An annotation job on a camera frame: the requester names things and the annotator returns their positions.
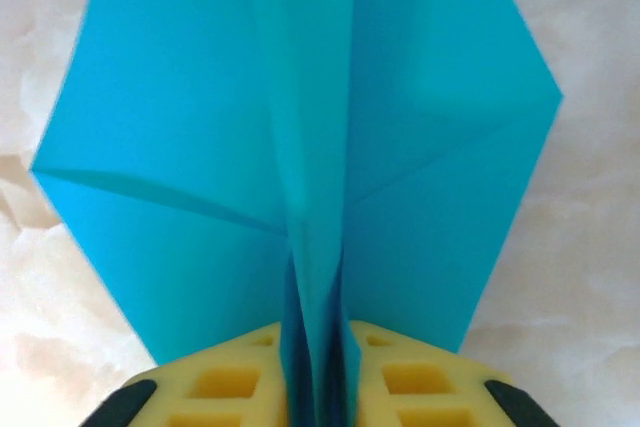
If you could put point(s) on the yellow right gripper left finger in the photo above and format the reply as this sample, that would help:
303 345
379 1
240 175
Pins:
200 387

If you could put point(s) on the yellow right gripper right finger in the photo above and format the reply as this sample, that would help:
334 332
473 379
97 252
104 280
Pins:
440 382

